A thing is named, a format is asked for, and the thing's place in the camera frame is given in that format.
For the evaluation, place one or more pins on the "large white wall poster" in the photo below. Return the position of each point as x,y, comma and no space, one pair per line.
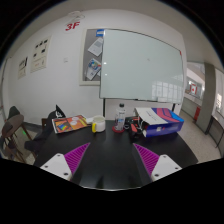
41,53

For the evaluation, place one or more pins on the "small white wall poster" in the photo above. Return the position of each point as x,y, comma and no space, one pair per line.
22,67

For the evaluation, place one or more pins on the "dark grey chair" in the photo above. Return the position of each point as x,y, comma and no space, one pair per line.
13,111

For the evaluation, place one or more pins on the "red floor-number wall sign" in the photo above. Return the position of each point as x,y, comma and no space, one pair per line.
72,26

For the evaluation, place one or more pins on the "round brown side table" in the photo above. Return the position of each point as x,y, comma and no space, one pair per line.
13,121

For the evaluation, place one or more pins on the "clear black-capped water bottle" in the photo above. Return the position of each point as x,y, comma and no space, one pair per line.
120,118

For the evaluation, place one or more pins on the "white wall switch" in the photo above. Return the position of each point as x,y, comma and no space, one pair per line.
65,60

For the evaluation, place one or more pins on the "blue and white cardboard box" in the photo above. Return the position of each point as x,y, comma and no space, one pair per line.
163,123

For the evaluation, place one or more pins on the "white wall-mounted fixture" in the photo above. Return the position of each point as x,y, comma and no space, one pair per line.
75,16

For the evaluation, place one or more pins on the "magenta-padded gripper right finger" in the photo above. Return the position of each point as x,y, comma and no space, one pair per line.
148,160

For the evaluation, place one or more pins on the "small white flat box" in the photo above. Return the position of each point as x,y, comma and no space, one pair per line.
89,120

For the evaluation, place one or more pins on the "large whiteboard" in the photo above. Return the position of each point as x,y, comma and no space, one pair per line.
141,65

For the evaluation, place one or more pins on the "orange magazine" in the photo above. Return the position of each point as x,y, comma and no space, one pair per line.
70,124

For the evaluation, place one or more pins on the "grey notice board with papers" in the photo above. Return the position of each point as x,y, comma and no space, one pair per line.
90,56

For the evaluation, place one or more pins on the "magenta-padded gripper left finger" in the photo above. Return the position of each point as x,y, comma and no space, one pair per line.
75,160

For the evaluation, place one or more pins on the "black and red device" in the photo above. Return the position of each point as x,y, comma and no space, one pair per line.
134,128

